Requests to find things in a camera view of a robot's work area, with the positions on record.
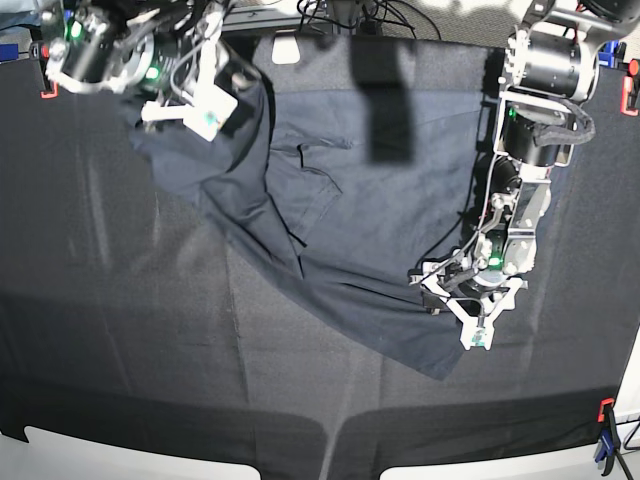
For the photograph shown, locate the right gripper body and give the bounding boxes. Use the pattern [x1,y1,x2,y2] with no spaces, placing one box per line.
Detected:
[214,42,262,94]

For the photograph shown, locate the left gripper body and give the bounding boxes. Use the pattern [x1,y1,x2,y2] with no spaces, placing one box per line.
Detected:
[444,267,509,300]

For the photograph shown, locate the dark navy t-shirt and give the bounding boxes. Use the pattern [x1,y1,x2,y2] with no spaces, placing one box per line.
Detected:
[120,84,494,380]

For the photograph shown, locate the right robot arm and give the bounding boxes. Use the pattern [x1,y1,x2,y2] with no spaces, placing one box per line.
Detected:
[38,1,259,142]

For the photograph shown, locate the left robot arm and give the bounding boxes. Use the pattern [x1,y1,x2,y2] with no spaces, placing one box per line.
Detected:
[410,1,639,320]

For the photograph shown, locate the red clamp far left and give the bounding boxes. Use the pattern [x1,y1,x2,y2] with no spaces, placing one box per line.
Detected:
[29,40,59,100]

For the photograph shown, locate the red clamp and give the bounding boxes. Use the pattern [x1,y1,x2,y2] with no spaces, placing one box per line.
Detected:
[29,40,59,100]
[620,59,639,117]

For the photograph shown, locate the black felt table cover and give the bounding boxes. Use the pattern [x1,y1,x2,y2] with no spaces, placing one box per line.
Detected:
[1,35,639,479]

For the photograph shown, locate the blue clamp near right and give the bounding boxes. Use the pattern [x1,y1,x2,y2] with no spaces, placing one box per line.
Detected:
[595,398,621,477]

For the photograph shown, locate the blue clamp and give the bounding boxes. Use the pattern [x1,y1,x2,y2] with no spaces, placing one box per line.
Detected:
[598,40,627,69]
[595,398,621,477]

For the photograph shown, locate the red clamp far right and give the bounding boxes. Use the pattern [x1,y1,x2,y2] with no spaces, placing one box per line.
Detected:
[620,59,639,117]

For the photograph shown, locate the blue clamp far right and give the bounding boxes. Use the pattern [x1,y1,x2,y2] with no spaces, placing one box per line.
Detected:
[598,40,627,69]

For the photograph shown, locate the black cable bundle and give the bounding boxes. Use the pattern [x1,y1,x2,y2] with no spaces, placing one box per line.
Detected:
[295,0,444,40]

